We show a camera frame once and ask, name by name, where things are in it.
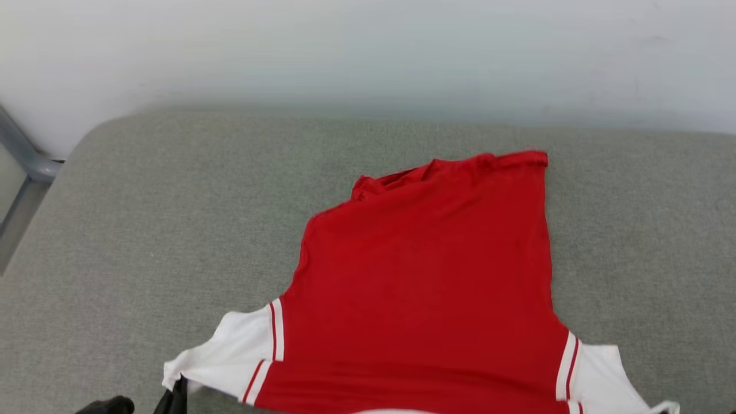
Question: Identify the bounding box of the red and white jersey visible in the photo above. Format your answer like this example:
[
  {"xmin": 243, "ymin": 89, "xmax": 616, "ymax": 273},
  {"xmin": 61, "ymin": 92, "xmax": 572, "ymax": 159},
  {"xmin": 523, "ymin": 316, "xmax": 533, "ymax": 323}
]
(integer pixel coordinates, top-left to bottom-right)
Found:
[{"xmin": 163, "ymin": 151, "xmax": 681, "ymax": 414}]

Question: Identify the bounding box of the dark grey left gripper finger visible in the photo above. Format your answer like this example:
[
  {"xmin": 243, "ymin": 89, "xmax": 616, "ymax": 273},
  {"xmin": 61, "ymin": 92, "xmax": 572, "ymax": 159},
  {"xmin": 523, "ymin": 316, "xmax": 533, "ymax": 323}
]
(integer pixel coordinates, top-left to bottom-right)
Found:
[{"xmin": 152, "ymin": 375, "xmax": 189, "ymax": 414}]

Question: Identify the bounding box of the grey metal frame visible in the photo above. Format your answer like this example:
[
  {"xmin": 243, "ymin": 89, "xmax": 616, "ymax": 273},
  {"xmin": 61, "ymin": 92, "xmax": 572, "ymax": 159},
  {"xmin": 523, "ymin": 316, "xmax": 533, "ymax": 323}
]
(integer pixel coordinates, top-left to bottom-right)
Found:
[{"xmin": 0, "ymin": 106, "xmax": 64, "ymax": 277}]

